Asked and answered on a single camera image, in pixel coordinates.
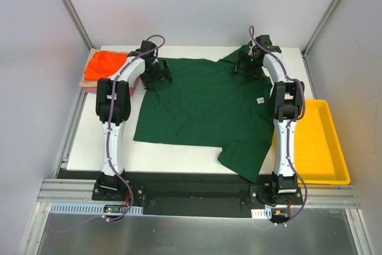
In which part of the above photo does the right aluminium frame post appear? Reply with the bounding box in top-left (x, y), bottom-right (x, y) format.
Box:
top-left (301, 0), bottom-right (342, 59)

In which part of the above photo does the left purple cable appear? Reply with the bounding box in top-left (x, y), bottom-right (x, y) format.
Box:
top-left (101, 34), bottom-right (167, 223)

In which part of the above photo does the yellow plastic tray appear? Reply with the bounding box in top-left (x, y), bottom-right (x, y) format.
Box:
top-left (294, 99), bottom-right (350, 185)

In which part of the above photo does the aluminium front rail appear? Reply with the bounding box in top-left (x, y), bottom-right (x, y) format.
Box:
top-left (38, 170), bottom-right (360, 209)

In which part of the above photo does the purple cable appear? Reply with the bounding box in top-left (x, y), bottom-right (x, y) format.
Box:
top-left (101, 34), bottom-right (167, 223)
top-left (248, 25), bottom-right (308, 228)

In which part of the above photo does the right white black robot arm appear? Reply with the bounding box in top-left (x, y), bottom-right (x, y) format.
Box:
top-left (232, 51), bottom-right (305, 207)

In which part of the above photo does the right white cable duct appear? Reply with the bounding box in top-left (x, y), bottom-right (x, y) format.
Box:
top-left (251, 208), bottom-right (272, 220)

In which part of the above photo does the left white cable duct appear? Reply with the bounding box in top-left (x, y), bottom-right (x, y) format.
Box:
top-left (50, 202), bottom-right (143, 216)

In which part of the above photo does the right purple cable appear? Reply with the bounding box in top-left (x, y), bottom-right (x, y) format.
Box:
top-left (248, 25), bottom-right (308, 228)

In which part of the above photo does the left aluminium frame post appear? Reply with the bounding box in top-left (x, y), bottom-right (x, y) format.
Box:
top-left (61, 0), bottom-right (94, 50)

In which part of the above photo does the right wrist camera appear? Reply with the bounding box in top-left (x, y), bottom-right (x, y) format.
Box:
top-left (255, 35), bottom-right (282, 53)

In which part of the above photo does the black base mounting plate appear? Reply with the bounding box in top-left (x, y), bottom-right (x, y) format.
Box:
top-left (91, 172), bottom-right (303, 218)

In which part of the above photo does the folded pink t shirt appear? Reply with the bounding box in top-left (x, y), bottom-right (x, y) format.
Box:
top-left (79, 79), bottom-right (139, 95)

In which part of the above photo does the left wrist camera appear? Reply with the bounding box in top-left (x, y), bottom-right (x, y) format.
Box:
top-left (136, 40), bottom-right (158, 58)

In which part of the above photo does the folded orange t shirt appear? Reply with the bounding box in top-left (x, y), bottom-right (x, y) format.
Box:
top-left (84, 51), bottom-right (128, 81)

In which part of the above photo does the folded beige t shirt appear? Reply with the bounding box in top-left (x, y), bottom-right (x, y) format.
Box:
top-left (79, 48), bottom-right (128, 88)

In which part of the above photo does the white cable duct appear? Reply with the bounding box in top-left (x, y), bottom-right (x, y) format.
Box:
top-left (251, 208), bottom-right (272, 220)
top-left (50, 202), bottom-right (143, 216)

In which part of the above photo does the aluminium frame post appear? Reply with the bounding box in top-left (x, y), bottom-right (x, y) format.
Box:
top-left (301, 0), bottom-right (342, 59)
top-left (61, 0), bottom-right (94, 50)

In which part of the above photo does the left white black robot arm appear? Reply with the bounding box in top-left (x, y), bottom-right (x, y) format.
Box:
top-left (93, 56), bottom-right (172, 201)

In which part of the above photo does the dark green t shirt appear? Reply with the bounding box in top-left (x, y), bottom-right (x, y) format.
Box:
top-left (134, 51), bottom-right (274, 182)

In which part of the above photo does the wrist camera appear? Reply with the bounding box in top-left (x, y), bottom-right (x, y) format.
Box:
top-left (255, 35), bottom-right (282, 53)
top-left (136, 40), bottom-right (158, 58)

